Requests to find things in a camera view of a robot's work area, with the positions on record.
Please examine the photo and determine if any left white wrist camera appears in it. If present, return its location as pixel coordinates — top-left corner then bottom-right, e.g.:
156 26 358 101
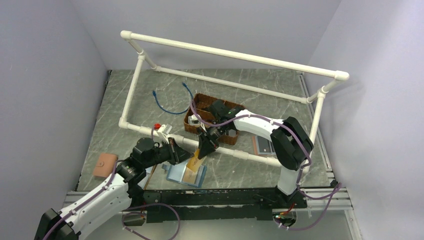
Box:
151 123 173 143

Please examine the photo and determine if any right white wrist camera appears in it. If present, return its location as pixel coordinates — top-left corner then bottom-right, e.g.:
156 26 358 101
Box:
187 114 202 128

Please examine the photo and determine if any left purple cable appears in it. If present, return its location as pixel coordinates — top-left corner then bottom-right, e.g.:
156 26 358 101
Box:
41 125 157 240

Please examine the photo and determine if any brown wicker divided basket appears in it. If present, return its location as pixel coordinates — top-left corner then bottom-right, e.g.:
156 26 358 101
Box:
183 93 239 146

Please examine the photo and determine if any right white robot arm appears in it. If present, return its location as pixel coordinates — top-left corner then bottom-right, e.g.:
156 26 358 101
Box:
197 99 314 208

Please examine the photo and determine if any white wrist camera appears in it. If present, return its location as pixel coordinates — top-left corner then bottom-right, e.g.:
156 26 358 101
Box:
151 123 173 143
187 114 202 128

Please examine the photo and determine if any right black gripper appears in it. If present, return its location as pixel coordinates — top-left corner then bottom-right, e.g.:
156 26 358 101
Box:
196 118 226 160

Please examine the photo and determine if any blue card holder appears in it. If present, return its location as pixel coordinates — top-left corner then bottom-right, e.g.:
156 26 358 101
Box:
161 161 207 188

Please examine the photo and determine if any purple cable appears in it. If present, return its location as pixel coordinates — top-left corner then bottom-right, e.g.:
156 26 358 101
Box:
41 125 157 240
189 99 343 232

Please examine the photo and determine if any white PVC pipe frame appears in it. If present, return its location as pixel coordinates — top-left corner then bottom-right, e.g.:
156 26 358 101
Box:
118 30 350 174

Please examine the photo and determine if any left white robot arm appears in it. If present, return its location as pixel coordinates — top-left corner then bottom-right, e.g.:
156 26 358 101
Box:
34 137 194 240

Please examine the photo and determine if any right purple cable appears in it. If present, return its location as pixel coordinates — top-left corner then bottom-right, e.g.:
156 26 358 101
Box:
189 99 343 232

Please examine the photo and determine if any blue ethernet cable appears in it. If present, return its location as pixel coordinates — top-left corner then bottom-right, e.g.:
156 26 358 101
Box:
152 81 194 116

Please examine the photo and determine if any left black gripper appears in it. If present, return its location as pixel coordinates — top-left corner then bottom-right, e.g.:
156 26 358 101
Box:
143 137 194 169

